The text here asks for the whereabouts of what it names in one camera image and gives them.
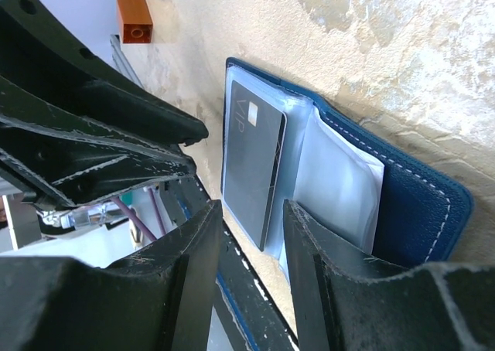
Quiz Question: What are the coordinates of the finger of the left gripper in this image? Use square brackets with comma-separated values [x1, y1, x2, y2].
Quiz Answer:
[1, 78, 196, 208]
[1, 0, 209, 145]

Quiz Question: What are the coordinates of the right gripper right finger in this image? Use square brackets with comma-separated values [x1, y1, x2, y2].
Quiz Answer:
[283, 200, 494, 350]

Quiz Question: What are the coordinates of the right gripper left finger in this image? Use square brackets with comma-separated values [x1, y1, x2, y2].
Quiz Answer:
[1, 200, 223, 350]

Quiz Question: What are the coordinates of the black VIP card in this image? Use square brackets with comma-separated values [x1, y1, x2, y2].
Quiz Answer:
[223, 80, 286, 250]

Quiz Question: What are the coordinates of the navy blue card holder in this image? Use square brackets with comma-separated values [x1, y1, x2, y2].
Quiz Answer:
[220, 57, 473, 268]

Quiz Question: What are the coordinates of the orange blue toy block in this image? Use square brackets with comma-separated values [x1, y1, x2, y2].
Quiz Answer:
[116, 0, 153, 44]

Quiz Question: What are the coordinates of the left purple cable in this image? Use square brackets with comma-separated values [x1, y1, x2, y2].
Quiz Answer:
[111, 188, 167, 244]

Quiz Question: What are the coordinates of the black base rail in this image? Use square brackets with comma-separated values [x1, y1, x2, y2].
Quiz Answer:
[159, 176, 299, 350]

